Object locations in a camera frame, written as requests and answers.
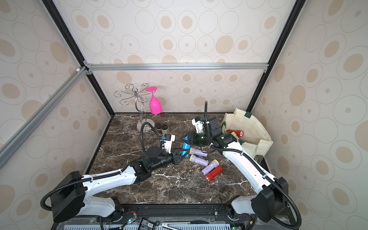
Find blue flashlight white rim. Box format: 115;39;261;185
181;136;191;158

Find cream tote bag green handles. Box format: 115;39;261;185
221;108;273;161

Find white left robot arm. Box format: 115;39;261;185
40;146;188;223

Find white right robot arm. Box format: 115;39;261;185
183;131;301;229

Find purple flashlight lying sideways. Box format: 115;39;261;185
189;148;208;157

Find purple flashlight middle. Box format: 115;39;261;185
189;155;209;166

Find purple flashlight yellow button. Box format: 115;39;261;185
201;160;219;175

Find dark lid jar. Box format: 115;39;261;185
155;123;162;134

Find square jar black lid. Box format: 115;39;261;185
161;124;168;137

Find chrome glass holder stand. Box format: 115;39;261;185
114;83;156;131

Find large red flashlight right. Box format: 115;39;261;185
205;166;223;182

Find pink plastic wine glass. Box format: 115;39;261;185
146;86;163;115

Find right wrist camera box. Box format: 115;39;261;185
192;117;222;137

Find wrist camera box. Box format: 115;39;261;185
192;117;222;137
161;134;175;154

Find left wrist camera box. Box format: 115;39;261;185
161;134;175;154

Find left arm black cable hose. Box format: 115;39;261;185
40;122;163;212

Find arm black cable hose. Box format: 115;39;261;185
203;101;302;230
40;122;163;212

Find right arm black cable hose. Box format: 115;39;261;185
203;101;302;230

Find black front frame rail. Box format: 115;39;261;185
55;204;283;230

